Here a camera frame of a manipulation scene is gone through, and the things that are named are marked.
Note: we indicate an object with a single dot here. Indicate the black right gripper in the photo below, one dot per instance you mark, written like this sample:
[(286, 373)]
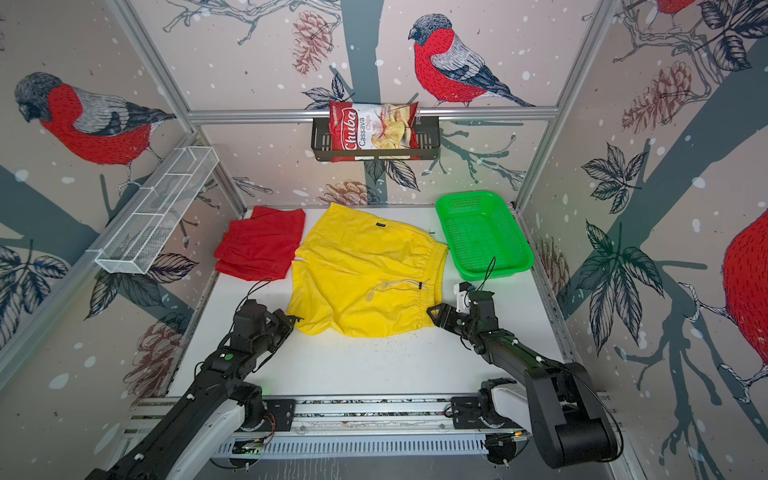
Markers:
[(444, 308)]

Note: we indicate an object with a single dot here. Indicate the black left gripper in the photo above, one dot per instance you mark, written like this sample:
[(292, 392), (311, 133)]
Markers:
[(280, 317)]

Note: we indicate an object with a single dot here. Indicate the red shorts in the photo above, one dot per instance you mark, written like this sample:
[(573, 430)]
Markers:
[(261, 247)]

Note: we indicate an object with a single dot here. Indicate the yellow shorts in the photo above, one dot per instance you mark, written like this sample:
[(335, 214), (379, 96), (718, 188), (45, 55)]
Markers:
[(365, 277)]

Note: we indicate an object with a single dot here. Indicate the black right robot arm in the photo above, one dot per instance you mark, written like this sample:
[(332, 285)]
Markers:
[(553, 401)]

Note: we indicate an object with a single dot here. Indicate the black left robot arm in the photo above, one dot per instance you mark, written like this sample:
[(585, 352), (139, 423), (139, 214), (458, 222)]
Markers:
[(219, 402)]

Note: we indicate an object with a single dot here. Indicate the green plastic basket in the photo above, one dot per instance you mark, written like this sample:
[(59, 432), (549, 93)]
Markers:
[(483, 236)]

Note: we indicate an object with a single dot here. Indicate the red chips bag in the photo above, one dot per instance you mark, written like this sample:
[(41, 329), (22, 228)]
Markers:
[(362, 127)]

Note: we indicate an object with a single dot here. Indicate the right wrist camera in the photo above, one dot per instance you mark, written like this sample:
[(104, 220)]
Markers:
[(462, 291)]

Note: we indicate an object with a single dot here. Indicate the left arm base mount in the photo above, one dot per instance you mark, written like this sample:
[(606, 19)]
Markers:
[(263, 414)]

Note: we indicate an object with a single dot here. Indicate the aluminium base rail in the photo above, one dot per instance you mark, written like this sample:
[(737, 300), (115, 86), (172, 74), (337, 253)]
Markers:
[(353, 415)]

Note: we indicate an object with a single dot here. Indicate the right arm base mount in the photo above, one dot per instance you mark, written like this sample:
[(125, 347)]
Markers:
[(478, 412)]

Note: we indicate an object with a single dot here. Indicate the black wall shelf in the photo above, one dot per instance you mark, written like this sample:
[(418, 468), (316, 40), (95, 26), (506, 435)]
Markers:
[(425, 133)]

